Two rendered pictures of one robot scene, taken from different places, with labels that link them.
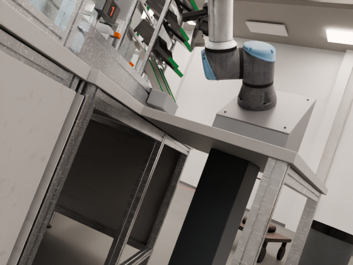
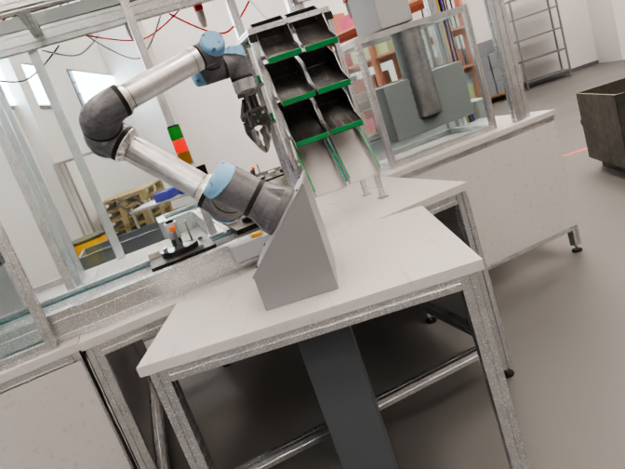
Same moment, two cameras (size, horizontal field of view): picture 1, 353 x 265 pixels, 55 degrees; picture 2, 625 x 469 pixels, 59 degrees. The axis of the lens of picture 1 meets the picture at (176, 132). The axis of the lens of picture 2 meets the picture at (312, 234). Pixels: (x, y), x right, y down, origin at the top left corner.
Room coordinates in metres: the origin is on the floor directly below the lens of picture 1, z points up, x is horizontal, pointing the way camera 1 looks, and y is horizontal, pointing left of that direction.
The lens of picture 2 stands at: (0.63, -1.68, 1.35)
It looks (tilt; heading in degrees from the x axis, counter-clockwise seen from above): 13 degrees down; 62
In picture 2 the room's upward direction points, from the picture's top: 19 degrees counter-clockwise
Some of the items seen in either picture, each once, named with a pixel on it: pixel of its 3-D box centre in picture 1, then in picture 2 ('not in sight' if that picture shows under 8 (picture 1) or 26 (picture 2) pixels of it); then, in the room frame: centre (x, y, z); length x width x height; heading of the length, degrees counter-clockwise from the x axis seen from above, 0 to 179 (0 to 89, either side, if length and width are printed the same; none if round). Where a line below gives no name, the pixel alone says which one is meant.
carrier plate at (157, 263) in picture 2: not in sight; (181, 253); (1.15, 0.36, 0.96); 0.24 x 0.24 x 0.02; 77
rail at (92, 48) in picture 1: (133, 90); (207, 264); (1.18, 0.19, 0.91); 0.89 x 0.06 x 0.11; 167
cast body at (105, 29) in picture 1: (101, 32); (171, 228); (1.15, 0.37, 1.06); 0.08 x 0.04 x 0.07; 77
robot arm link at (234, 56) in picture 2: not in sight; (235, 63); (1.48, 0.05, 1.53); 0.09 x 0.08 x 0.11; 172
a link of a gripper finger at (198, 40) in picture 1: (198, 40); (259, 140); (1.46, 0.05, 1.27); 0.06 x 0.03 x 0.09; 77
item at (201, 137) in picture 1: (226, 150); (306, 275); (1.34, -0.21, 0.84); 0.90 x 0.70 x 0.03; 149
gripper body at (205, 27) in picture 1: (207, 20); (253, 109); (1.48, 0.05, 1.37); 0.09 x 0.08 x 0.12; 77
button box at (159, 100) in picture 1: (163, 104); (259, 243); (1.35, 0.09, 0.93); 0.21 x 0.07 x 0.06; 167
